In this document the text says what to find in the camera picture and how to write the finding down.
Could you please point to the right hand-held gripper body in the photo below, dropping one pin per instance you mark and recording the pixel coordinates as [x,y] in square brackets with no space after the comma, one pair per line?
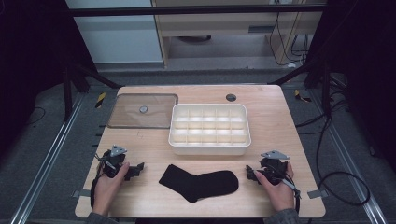
[274,168]

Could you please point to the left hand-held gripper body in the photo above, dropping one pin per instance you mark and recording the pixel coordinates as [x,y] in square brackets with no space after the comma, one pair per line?
[112,161]

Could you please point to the black sock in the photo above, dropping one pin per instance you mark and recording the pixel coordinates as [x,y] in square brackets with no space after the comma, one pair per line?
[199,184]

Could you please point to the white divided storage box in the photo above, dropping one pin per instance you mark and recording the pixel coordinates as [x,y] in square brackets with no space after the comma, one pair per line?
[209,129]

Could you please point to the person's left hand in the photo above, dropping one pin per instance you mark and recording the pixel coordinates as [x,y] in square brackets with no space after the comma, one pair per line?
[107,189]

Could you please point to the person's right hand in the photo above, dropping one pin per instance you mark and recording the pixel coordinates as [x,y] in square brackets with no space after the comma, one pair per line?
[278,194]

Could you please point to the transparent box lid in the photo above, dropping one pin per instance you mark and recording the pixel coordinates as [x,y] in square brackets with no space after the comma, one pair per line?
[146,116]

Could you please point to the yellow black hazard tape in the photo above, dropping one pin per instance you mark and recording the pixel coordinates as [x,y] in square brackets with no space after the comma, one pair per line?
[100,100]
[301,97]

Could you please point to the black metal stand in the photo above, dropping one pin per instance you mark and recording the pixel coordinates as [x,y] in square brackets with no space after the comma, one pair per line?
[326,90]
[67,93]

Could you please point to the white cabinet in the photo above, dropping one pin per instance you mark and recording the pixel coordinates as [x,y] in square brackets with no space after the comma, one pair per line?
[118,37]

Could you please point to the light wooden desk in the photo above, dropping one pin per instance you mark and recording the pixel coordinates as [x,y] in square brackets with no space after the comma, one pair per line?
[218,26]

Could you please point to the grey metal table bracket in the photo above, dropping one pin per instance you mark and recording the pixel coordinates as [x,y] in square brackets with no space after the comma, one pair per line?
[81,193]
[317,193]

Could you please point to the aluminium floor rail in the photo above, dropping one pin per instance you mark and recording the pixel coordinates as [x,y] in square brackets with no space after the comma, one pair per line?
[348,158]
[46,158]

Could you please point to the black horizontal frame bar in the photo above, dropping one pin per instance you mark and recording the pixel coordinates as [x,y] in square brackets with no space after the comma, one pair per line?
[193,10]

